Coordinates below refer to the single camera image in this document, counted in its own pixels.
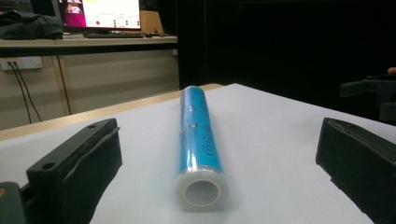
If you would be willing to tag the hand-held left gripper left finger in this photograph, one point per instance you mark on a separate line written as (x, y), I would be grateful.
(77, 174)

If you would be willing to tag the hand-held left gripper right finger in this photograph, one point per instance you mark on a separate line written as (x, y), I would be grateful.
(361, 161)

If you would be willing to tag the blue plastic wrap roll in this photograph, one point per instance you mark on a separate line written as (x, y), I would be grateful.
(199, 149)

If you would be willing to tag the black curtain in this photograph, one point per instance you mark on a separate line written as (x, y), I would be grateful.
(280, 46)

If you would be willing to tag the beige desk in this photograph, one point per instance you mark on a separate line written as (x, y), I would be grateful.
(93, 77)

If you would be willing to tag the black keyboard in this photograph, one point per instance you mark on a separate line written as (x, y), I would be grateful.
(113, 35)

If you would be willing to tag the dark cloth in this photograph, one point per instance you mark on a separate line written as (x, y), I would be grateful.
(29, 26)

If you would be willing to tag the computer monitor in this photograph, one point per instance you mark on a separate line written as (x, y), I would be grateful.
(102, 14)

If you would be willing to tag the cardboard box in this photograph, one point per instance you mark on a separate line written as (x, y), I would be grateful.
(151, 21)

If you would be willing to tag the white wall socket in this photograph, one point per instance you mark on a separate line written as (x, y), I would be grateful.
(21, 63)

